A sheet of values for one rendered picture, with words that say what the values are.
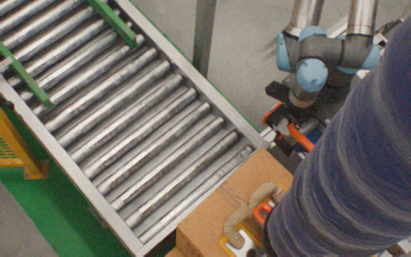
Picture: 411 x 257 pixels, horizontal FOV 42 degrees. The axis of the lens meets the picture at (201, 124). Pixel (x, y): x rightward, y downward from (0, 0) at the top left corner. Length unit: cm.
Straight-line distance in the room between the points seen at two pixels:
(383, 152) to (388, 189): 6
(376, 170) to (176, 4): 261
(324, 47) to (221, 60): 161
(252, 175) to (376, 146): 111
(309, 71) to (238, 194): 55
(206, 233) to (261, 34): 169
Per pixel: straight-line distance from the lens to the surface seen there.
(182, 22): 316
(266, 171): 180
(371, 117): 70
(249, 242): 171
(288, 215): 120
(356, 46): 150
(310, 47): 147
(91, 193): 214
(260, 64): 306
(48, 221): 277
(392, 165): 71
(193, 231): 172
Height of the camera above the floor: 263
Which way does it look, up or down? 67 degrees down
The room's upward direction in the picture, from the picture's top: 7 degrees clockwise
